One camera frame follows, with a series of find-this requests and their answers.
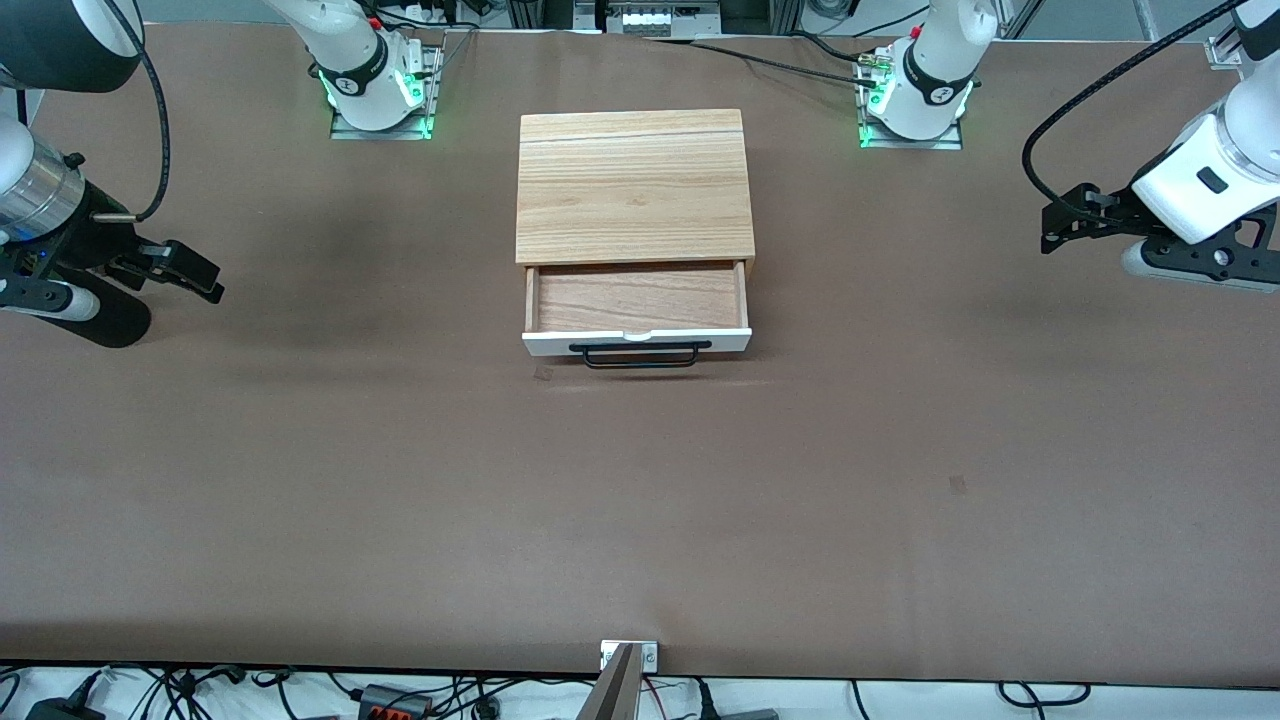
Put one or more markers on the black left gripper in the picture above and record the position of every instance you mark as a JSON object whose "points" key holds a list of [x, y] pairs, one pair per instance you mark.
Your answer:
{"points": [[1117, 211]]}

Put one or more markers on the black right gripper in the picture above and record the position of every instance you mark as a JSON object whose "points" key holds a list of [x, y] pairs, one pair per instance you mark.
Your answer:
{"points": [[82, 248]]}

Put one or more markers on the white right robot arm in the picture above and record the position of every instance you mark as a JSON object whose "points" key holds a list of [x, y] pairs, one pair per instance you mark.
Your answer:
{"points": [[360, 70]]}

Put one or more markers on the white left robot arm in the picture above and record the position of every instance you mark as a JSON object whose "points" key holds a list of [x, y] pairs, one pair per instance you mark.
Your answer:
{"points": [[930, 70]]}

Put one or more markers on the black cylindrical vase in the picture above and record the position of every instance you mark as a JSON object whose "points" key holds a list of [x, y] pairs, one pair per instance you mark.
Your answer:
{"points": [[120, 325]]}

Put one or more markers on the light wooden cabinet box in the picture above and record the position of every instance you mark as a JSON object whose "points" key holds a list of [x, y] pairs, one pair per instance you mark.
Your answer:
{"points": [[635, 185]]}

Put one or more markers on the black power brick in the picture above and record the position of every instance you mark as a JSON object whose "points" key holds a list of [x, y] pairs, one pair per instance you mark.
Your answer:
{"points": [[65, 710]]}

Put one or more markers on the white power strip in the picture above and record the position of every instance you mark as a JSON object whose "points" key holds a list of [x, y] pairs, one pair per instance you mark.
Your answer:
{"points": [[650, 18]]}

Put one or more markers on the black orange power adapter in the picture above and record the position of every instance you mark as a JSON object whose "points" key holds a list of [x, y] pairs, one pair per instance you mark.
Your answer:
{"points": [[395, 703]]}

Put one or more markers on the metal base plate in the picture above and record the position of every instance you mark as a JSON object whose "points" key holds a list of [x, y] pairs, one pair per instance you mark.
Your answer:
{"points": [[950, 143], [345, 130]]}

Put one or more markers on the silver table corner bracket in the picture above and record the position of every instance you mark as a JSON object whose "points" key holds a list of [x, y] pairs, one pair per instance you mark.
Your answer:
{"points": [[1222, 55]]}

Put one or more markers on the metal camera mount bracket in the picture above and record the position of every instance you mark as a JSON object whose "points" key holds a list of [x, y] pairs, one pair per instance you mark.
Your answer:
{"points": [[625, 665]]}

